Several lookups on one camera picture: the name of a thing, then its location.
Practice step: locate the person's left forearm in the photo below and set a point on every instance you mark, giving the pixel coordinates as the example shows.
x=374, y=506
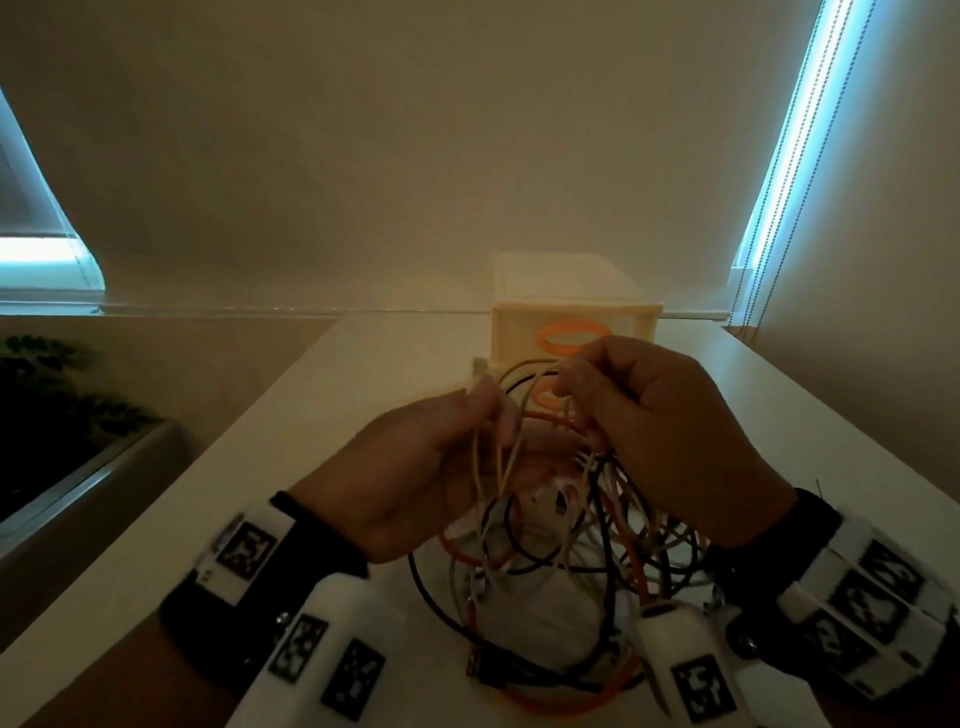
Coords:
x=112, y=697

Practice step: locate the person's left hand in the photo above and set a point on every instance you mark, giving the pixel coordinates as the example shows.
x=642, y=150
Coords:
x=420, y=472

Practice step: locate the bright narrow window strip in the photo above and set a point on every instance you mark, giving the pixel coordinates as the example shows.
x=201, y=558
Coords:
x=796, y=112

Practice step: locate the person's right hand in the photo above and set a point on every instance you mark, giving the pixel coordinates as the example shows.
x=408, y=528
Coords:
x=675, y=435

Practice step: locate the person's right forearm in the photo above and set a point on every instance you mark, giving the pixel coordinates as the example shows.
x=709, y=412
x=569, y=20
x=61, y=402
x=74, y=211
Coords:
x=900, y=716

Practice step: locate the bright window corner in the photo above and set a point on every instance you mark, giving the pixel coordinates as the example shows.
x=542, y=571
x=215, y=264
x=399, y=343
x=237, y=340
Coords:
x=37, y=251

